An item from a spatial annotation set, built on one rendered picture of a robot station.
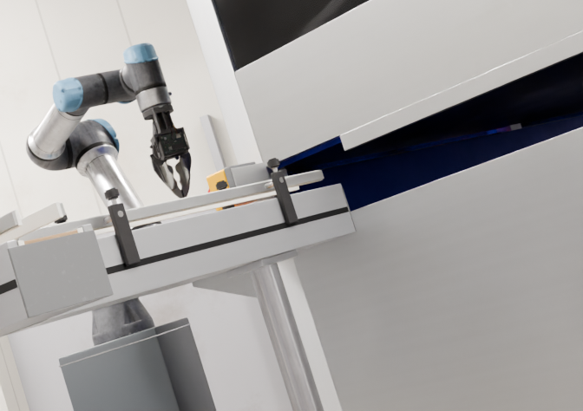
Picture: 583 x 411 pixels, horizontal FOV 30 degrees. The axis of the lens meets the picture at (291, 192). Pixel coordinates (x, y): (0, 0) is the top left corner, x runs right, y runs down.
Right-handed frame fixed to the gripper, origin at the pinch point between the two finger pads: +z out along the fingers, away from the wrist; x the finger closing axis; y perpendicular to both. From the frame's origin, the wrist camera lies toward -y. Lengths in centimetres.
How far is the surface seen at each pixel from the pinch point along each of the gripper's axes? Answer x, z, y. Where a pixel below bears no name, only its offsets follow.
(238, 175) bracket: 1.2, 5.0, 49.4
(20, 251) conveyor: -43, 14, 116
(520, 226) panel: 33, 30, 86
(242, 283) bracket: 3.0, 24.0, 18.1
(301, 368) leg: -3, 41, 66
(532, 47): 40, 4, 97
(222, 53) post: 7.2, -19.4, 43.7
